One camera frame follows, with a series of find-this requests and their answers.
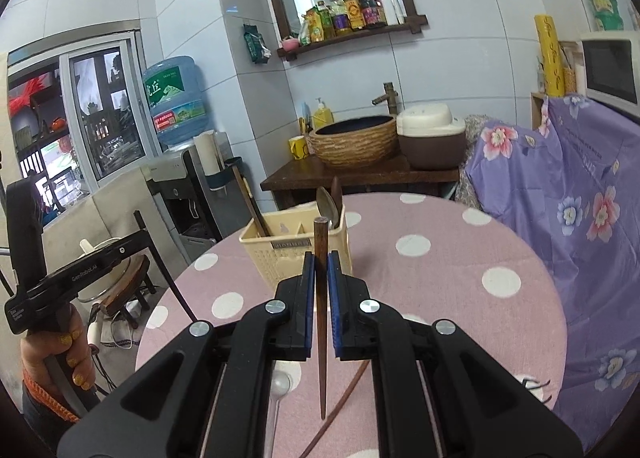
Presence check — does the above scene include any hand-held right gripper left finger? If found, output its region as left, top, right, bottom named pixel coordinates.
left=56, top=252, right=317, bottom=458

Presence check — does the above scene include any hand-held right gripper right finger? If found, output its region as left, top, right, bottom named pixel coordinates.
left=327, top=252, right=585, bottom=458

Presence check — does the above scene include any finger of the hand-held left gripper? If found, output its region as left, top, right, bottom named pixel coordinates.
left=132, top=210, right=197, bottom=325

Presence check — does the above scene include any cream perforated utensil holder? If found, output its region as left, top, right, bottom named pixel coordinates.
left=238, top=210, right=353, bottom=289

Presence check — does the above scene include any grey spoon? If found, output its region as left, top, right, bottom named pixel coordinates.
left=267, top=370, right=293, bottom=458

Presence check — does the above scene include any ornate metal spoon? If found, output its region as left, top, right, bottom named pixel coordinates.
left=316, top=186, right=338, bottom=231

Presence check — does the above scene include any bundle of brown chopsticks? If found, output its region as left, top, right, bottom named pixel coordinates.
left=231, top=165, right=273, bottom=237

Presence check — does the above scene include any wooden-handled metal spoon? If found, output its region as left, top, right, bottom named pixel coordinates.
left=330, top=176, right=346, bottom=229

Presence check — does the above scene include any person's left forearm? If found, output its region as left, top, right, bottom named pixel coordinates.
left=21, top=368, right=83, bottom=439

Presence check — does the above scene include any person's left hand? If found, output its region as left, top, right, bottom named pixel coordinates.
left=20, top=310, right=98, bottom=396

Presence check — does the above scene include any dark wooden stool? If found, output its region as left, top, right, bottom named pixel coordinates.
left=100, top=255, right=156, bottom=329

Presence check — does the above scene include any cream pot with lid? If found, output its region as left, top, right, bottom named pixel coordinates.
left=77, top=237, right=136, bottom=303

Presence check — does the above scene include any beige cloth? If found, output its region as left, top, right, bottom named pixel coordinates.
left=42, top=169, right=191, bottom=289

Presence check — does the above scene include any water dispenser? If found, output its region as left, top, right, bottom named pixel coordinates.
left=141, top=130, right=236, bottom=263

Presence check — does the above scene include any pink polka dot tablecloth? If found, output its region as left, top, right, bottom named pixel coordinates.
left=135, top=193, right=568, bottom=458

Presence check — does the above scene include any cup dispenser with teal base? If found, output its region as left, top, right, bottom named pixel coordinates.
left=194, top=130, right=243, bottom=191

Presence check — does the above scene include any dark wooden counter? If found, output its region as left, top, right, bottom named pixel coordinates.
left=260, top=153, right=461, bottom=211

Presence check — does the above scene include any sliding glass window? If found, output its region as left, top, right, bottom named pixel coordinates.
left=5, top=20, right=151, bottom=219

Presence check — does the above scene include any woven sink basin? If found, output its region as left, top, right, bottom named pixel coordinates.
left=307, top=115, right=398, bottom=167

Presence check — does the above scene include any blue water jug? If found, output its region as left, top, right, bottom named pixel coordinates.
left=142, top=56, right=210, bottom=149

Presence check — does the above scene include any brown and cream rice cooker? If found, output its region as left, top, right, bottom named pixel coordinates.
left=396, top=102, right=467, bottom=170

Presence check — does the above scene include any yellow soap bottle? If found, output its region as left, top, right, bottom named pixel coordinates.
left=312, top=98, right=334, bottom=130

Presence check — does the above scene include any bronze faucet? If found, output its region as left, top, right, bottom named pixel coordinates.
left=371, top=82, right=399, bottom=115

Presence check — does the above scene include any grey floral cloth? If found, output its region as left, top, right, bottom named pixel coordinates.
left=454, top=114, right=493, bottom=211

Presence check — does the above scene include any green packet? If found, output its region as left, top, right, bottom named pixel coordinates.
left=242, top=24, right=271, bottom=66

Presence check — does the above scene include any purple floral cloth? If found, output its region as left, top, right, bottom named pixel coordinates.
left=462, top=92, right=640, bottom=439

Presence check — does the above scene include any wooden cabinet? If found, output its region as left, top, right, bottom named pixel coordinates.
left=530, top=92, right=550, bottom=131

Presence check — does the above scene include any row of condiment bottles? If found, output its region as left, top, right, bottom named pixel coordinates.
left=299, top=0, right=406, bottom=46

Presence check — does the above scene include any yellow roll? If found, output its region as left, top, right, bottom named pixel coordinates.
left=534, top=14, right=567, bottom=98

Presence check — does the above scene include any white microwave oven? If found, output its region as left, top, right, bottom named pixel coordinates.
left=580, top=32, right=640, bottom=106

